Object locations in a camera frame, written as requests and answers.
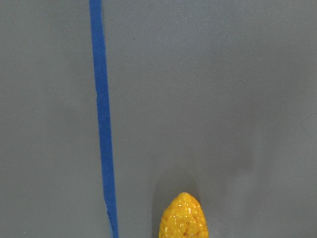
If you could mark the yellow corn cob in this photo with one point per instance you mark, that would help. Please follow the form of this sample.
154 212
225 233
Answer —
183 218

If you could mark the brown table mat blue grid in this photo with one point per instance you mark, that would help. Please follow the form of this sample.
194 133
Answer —
217 98

